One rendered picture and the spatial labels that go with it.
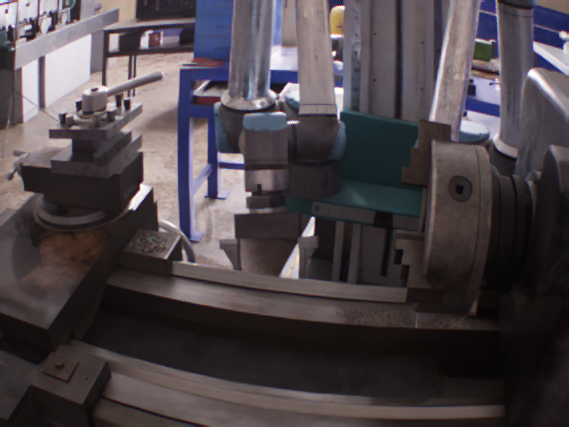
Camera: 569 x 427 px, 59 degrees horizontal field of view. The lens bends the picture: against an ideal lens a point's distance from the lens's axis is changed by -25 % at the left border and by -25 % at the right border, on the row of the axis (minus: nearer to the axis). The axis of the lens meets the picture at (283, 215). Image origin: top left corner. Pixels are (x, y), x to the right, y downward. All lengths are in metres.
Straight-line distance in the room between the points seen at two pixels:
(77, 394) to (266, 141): 0.71
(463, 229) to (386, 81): 1.16
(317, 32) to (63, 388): 1.02
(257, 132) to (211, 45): 1.62
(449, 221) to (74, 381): 0.60
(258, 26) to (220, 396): 0.99
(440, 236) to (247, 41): 0.97
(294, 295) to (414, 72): 0.92
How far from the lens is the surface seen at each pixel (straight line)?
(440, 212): 0.77
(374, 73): 1.89
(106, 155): 1.15
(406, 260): 0.80
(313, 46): 1.46
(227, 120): 1.70
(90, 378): 0.92
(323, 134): 1.44
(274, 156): 1.30
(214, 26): 2.87
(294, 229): 1.31
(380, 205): 1.78
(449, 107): 1.41
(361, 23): 1.81
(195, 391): 0.94
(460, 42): 1.44
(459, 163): 0.81
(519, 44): 1.49
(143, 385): 0.96
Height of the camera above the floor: 1.49
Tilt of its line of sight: 27 degrees down
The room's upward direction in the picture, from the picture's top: 2 degrees clockwise
